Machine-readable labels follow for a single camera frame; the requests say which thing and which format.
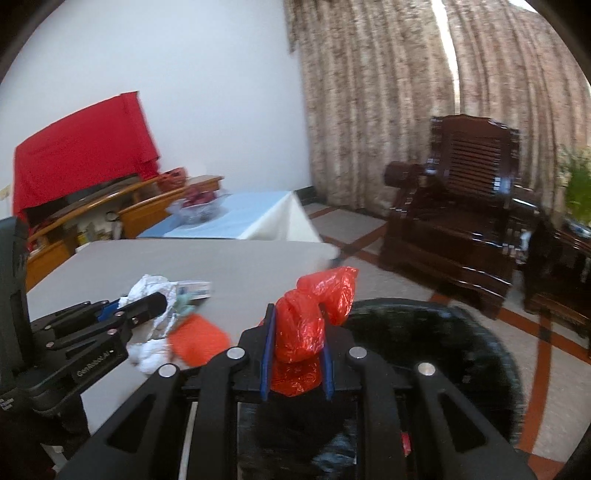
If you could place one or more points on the dark red fruit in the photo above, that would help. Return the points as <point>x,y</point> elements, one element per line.
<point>199,194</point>

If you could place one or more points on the red plastic bag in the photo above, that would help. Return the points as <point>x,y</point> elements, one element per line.
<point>295,332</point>

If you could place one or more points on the blue and white paper cup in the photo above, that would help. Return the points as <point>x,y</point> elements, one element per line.
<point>196,290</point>

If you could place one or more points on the cut glass bowl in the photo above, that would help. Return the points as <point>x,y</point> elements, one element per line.
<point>198,216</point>

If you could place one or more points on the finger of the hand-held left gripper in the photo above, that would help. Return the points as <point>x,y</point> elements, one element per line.
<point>109,310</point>
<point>147,305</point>

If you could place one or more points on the dark wooden armchair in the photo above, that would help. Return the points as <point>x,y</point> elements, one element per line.
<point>461,230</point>

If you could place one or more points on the black trash bin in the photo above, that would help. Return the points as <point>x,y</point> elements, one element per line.
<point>415,332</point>

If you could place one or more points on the orange foam net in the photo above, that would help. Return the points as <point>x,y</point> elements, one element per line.
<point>198,341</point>

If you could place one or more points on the white paper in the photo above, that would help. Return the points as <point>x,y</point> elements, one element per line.
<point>147,286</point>

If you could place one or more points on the light blue tablecloth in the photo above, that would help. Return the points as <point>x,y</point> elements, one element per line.
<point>249,217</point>

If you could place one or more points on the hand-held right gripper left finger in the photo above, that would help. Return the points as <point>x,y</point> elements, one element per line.
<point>266,364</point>

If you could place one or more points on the dark wooden side table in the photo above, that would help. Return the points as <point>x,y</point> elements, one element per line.
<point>563,277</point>

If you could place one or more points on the light wooden cabinet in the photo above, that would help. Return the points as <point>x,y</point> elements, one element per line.
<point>143,217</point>

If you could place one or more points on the small red plastic scrap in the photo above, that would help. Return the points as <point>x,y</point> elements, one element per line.
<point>406,443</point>

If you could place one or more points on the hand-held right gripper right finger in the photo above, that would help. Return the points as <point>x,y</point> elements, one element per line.
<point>328,376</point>

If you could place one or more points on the green potted plant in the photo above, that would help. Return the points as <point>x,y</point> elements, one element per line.
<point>577,184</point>

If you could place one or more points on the reddish-brown crumpled bag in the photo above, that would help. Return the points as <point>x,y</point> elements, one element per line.
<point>171,177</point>

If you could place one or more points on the white wall socket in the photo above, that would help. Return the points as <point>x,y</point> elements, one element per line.
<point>4,192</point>

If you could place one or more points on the beige patterned curtain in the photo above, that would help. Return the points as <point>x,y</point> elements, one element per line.
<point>517,69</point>
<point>369,115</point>

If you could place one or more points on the red cloth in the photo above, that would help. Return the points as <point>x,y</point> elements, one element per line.
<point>83,147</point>

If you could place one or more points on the black television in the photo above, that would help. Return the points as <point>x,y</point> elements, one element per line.
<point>101,187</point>

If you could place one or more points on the small green box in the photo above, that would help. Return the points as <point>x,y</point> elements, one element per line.
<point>84,237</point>

